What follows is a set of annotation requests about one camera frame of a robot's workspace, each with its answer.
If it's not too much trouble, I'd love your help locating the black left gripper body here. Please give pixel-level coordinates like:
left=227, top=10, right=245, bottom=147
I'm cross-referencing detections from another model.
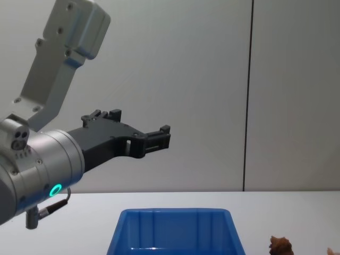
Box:
left=66, top=118, right=147, bottom=173

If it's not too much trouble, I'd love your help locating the blue plastic bin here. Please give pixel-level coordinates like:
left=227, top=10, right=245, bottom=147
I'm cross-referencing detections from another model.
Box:
left=106, top=208, right=247, bottom=255

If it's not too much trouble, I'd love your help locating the brown crumpled object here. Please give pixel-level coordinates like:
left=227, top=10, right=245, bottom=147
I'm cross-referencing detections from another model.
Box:
left=268, top=235, right=294, bottom=255

